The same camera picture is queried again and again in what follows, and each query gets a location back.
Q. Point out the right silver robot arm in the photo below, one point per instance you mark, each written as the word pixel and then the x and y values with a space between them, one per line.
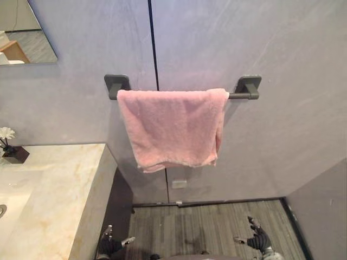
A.
pixel 271 253

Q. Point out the black square diffuser bottle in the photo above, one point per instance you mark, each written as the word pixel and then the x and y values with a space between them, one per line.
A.
pixel 16 155

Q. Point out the pink terry towel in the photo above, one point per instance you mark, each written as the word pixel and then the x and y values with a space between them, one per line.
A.
pixel 170 127

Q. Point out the white artificial flower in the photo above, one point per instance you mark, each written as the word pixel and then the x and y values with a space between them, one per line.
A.
pixel 6 133

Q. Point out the marble washtable counter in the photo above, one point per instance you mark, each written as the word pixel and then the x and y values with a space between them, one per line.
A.
pixel 51 195

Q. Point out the dark grey towel bar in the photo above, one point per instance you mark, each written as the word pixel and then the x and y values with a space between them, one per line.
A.
pixel 248 90

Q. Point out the grey wall socket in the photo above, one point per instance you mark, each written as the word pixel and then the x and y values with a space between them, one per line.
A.
pixel 179 184

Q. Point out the frameless wall mirror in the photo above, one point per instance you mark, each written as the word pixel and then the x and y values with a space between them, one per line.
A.
pixel 24 35

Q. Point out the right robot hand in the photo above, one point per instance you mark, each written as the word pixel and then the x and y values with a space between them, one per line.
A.
pixel 259 238

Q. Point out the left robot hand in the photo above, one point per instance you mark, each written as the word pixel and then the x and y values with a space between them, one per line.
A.
pixel 109 245

